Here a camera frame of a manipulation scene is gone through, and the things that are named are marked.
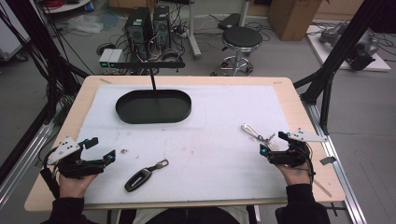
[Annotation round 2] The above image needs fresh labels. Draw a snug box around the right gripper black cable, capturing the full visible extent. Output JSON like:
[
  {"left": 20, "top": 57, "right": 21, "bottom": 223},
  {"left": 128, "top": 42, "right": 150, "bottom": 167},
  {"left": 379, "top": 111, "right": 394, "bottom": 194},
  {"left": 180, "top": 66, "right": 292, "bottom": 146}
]
[{"left": 303, "top": 146, "right": 316, "bottom": 185}]

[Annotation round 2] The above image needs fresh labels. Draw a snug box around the person's left hand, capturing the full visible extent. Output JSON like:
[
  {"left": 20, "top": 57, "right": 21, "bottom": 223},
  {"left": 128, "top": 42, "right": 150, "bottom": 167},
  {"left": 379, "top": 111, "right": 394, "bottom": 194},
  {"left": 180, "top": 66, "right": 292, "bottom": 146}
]
[{"left": 58, "top": 173, "right": 99, "bottom": 200}]

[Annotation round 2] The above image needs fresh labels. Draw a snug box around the black case on floor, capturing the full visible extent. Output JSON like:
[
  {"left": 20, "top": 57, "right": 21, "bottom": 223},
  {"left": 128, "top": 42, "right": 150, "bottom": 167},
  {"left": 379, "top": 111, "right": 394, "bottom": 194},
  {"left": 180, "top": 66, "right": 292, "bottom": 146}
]
[{"left": 217, "top": 12, "right": 242, "bottom": 31}]

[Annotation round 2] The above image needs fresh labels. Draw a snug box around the black car key fob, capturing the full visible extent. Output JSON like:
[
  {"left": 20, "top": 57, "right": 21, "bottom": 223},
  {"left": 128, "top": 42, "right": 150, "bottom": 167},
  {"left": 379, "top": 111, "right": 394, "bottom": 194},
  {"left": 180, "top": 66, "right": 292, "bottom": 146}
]
[{"left": 123, "top": 159, "right": 170, "bottom": 193}]

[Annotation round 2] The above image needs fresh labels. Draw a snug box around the white table mat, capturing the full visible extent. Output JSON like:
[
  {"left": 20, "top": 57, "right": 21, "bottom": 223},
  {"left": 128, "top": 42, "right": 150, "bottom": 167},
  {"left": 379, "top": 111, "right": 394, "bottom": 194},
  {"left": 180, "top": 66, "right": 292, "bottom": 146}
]
[{"left": 77, "top": 84, "right": 291, "bottom": 204}]

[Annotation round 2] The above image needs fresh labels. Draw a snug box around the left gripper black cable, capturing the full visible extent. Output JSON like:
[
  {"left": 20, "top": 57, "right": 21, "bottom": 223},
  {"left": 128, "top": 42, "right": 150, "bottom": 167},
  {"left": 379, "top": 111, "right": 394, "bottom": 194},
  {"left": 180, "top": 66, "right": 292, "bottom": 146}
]
[{"left": 39, "top": 148, "right": 62, "bottom": 200}]

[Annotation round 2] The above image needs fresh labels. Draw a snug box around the clear plastic bag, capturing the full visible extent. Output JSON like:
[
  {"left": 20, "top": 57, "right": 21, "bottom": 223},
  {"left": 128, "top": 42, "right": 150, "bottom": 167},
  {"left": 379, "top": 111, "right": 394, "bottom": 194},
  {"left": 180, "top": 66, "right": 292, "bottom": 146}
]
[{"left": 66, "top": 14, "right": 105, "bottom": 35}]

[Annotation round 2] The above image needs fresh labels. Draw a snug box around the black frame beam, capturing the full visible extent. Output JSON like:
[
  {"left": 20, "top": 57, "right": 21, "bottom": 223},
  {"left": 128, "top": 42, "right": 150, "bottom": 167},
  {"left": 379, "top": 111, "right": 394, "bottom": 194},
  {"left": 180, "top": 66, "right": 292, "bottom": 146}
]
[
  {"left": 292, "top": 0, "right": 390, "bottom": 135},
  {"left": 5, "top": 0, "right": 92, "bottom": 94}
]

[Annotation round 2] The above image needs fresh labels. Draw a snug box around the slim black computer tower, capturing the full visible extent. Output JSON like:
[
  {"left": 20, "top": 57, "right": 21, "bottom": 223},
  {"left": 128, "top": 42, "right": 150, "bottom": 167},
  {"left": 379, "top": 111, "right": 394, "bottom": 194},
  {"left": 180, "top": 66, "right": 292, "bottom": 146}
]
[{"left": 151, "top": 4, "right": 172, "bottom": 51}]

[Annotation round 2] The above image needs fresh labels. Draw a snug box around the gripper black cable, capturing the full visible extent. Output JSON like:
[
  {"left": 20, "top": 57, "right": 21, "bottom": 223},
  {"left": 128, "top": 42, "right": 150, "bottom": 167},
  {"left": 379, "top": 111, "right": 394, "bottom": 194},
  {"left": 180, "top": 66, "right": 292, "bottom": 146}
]
[
  {"left": 303, "top": 146, "right": 316, "bottom": 185},
  {"left": 39, "top": 148, "right": 62, "bottom": 200}
]

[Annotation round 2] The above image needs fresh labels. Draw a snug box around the brown cardboard box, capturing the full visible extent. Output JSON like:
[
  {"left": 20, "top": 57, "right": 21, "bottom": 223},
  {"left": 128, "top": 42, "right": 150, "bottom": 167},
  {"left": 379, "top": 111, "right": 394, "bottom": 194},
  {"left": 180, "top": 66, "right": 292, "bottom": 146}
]
[{"left": 267, "top": 0, "right": 324, "bottom": 42}]

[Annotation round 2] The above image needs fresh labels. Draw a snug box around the white stand leg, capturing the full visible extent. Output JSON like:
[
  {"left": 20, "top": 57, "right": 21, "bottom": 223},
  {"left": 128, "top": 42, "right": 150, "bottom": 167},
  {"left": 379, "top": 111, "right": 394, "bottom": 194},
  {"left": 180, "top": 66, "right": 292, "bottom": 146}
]
[{"left": 186, "top": 0, "right": 203, "bottom": 61}]

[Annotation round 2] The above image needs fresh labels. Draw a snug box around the round white table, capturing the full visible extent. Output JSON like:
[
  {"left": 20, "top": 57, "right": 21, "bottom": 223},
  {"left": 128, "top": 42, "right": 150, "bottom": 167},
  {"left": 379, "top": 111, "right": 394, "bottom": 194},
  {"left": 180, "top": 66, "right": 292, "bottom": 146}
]
[{"left": 42, "top": 0, "right": 92, "bottom": 15}]

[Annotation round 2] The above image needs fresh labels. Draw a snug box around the grey machine on board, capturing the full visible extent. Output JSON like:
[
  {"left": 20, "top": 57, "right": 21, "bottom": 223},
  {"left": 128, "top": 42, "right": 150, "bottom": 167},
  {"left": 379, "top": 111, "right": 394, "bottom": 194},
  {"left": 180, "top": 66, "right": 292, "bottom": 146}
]
[{"left": 319, "top": 21, "right": 380, "bottom": 72}]

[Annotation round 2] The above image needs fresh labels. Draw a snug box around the aluminium rail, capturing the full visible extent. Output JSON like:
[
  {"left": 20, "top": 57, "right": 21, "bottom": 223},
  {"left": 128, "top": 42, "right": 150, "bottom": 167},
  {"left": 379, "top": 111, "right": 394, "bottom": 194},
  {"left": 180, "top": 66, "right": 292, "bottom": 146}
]
[
  {"left": 0, "top": 120, "right": 60, "bottom": 210},
  {"left": 301, "top": 101, "right": 369, "bottom": 224}
]

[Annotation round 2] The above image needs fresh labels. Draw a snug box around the large black computer tower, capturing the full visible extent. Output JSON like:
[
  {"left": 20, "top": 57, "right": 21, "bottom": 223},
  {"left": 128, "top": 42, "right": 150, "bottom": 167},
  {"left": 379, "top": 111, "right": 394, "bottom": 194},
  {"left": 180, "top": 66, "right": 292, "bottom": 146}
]
[{"left": 123, "top": 7, "right": 154, "bottom": 62}]

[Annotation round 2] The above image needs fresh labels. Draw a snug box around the white floor board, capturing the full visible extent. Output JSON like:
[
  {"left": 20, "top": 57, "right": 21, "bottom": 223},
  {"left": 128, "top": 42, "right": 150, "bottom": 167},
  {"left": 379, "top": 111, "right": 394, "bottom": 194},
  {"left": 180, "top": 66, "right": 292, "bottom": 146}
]
[{"left": 305, "top": 24, "right": 392, "bottom": 73}]

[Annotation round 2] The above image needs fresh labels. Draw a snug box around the small grey metal plate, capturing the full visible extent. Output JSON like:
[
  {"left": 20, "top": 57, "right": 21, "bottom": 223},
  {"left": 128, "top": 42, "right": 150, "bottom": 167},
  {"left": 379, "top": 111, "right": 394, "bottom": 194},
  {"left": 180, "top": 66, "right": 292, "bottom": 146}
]
[{"left": 318, "top": 156, "right": 338, "bottom": 166}]

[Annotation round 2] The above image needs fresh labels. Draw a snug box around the person's right hand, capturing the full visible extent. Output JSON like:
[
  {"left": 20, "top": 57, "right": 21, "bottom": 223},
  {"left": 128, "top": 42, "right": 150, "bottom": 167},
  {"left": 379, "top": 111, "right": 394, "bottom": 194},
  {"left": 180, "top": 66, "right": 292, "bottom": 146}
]
[{"left": 276, "top": 162, "right": 313, "bottom": 187}]

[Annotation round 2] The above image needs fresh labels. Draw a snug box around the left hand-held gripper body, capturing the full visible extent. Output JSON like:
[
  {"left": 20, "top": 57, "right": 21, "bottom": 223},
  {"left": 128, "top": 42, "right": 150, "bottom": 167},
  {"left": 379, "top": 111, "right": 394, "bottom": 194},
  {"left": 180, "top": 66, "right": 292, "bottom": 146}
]
[{"left": 46, "top": 136, "right": 107, "bottom": 180}]

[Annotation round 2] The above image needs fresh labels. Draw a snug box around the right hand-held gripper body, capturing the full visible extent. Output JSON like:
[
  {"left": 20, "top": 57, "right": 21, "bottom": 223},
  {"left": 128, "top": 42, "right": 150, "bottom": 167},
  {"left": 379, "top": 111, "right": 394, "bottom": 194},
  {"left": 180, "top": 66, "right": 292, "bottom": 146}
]
[{"left": 267, "top": 128, "right": 328, "bottom": 169}]

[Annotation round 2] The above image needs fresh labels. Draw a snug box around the black oval tray key stand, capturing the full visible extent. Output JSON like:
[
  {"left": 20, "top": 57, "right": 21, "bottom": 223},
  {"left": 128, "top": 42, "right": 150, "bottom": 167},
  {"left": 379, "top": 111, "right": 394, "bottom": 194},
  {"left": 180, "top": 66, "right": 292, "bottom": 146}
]
[{"left": 108, "top": 61, "right": 192, "bottom": 125}]

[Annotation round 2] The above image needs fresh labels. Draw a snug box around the black round stool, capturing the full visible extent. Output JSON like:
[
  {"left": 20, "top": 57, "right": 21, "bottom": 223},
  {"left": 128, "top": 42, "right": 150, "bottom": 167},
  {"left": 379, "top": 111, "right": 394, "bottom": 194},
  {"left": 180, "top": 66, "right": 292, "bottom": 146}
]
[{"left": 210, "top": 25, "right": 264, "bottom": 77}]

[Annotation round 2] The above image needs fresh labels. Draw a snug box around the white power supply box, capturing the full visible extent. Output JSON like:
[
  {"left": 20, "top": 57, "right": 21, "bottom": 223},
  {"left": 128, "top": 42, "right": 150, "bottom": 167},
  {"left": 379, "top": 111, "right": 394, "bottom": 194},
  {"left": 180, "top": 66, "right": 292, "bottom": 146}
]
[
  {"left": 107, "top": 49, "right": 124, "bottom": 69},
  {"left": 98, "top": 48, "right": 114, "bottom": 69}
]

